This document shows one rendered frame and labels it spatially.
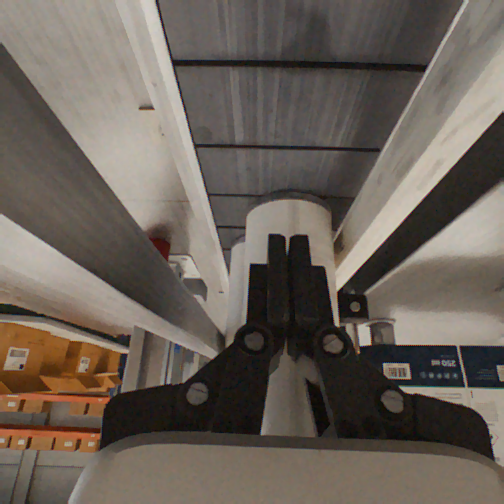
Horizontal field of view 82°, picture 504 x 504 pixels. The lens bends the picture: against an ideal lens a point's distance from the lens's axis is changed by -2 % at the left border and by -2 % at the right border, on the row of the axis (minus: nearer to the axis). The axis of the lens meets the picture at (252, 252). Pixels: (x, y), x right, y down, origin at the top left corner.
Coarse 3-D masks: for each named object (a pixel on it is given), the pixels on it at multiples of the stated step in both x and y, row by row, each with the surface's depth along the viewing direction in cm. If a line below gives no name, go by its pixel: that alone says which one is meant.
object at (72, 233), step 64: (0, 64) 2; (0, 128) 2; (64, 128) 3; (0, 192) 2; (64, 192) 3; (0, 256) 3; (64, 256) 3; (128, 256) 5; (128, 320) 7; (192, 320) 10
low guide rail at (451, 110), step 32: (480, 0) 6; (480, 32) 6; (448, 64) 7; (480, 64) 6; (416, 96) 9; (448, 96) 7; (480, 96) 6; (416, 128) 9; (448, 128) 7; (480, 128) 7; (384, 160) 11; (416, 160) 9; (448, 160) 8; (384, 192) 11; (416, 192) 10; (352, 224) 14; (384, 224) 12; (352, 256) 15
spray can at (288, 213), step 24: (288, 192) 16; (264, 216) 16; (288, 216) 15; (312, 216) 16; (264, 240) 15; (288, 240) 15; (312, 240) 15; (312, 264) 14; (336, 312) 15; (288, 360) 13; (288, 384) 12; (288, 408) 12; (264, 432) 12; (288, 432) 12; (312, 432) 12
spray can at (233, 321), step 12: (240, 240) 21; (240, 252) 21; (240, 264) 20; (240, 276) 20; (240, 288) 20; (228, 300) 21; (240, 300) 19; (228, 312) 20; (240, 312) 19; (228, 324) 20; (240, 324) 19; (228, 336) 19
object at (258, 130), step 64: (192, 0) 8; (256, 0) 8; (320, 0) 8; (384, 0) 8; (448, 0) 8; (192, 64) 10; (256, 64) 10; (320, 64) 10; (384, 64) 10; (192, 128) 12; (256, 128) 12; (320, 128) 12; (384, 128) 12; (256, 192) 16; (320, 192) 16
